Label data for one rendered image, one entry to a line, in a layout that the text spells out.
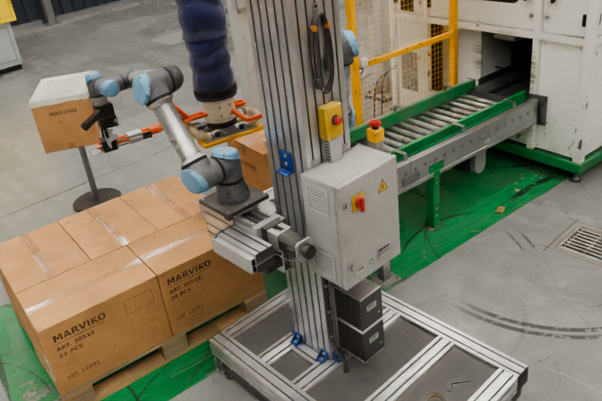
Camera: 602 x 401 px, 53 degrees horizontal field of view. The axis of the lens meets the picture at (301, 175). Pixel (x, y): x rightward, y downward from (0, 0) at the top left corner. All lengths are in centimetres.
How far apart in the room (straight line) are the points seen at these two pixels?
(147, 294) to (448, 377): 150
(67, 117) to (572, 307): 355
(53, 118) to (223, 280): 199
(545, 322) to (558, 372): 36
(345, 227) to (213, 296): 129
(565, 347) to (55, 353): 249
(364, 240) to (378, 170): 29
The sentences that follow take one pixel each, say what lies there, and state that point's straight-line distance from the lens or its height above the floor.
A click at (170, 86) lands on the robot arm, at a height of 155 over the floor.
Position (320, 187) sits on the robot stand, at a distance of 229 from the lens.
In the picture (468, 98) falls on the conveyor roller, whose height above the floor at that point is 53.
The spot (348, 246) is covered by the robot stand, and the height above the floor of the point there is 96.
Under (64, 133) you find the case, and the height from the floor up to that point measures 74.
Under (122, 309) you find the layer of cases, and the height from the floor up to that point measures 45.
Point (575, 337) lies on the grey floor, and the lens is 351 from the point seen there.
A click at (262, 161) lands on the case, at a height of 90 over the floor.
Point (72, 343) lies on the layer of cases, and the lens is 318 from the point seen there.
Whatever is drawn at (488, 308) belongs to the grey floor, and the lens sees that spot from 360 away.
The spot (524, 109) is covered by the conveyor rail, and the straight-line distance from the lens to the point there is 468.
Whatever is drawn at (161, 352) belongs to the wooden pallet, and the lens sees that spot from 348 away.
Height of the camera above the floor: 229
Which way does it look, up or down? 27 degrees down
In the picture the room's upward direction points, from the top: 7 degrees counter-clockwise
